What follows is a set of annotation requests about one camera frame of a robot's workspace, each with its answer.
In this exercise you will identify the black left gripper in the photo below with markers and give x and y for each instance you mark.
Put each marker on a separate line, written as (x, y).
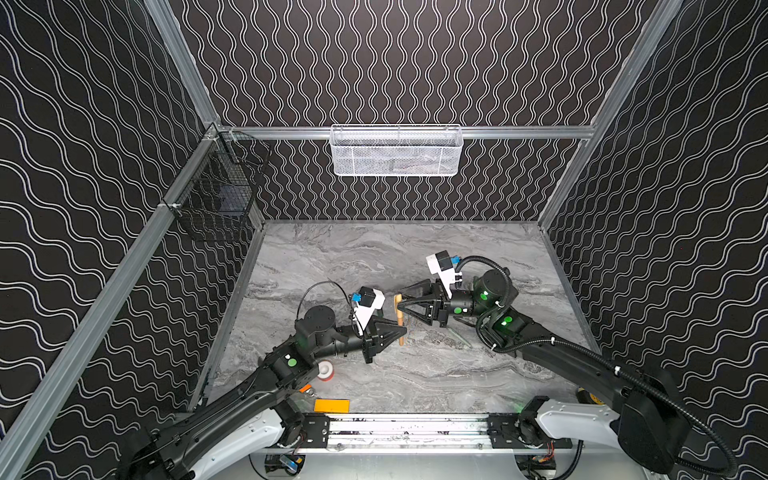
(369, 343)

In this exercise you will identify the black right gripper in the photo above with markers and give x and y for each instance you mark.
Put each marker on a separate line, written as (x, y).
(444, 304)

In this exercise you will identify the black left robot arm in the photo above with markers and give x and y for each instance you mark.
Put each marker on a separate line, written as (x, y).
(256, 413)

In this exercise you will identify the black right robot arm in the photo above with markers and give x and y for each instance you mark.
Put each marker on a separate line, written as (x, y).
(646, 416)

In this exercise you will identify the light green pen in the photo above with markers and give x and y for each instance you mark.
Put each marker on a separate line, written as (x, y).
(459, 338)

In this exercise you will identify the red white tape roll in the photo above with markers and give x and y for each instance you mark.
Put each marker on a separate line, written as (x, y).
(325, 370)

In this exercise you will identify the yellow card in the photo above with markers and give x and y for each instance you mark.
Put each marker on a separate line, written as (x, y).
(335, 406)

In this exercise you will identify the yellow black tape measure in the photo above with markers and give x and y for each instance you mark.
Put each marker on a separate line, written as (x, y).
(585, 397)

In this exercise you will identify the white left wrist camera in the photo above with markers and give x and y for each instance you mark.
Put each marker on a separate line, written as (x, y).
(365, 303)

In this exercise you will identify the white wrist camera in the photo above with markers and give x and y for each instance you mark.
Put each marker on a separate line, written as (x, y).
(445, 266)
(365, 303)

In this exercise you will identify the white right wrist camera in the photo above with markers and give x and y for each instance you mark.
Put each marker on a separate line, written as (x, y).
(445, 266)

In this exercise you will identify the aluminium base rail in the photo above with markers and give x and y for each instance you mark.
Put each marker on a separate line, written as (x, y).
(414, 432)

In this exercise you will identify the white wire mesh basket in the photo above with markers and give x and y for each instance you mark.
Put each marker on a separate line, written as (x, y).
(389, 150)

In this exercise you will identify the black wire mesh basket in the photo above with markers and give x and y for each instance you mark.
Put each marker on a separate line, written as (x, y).
(217, 199)

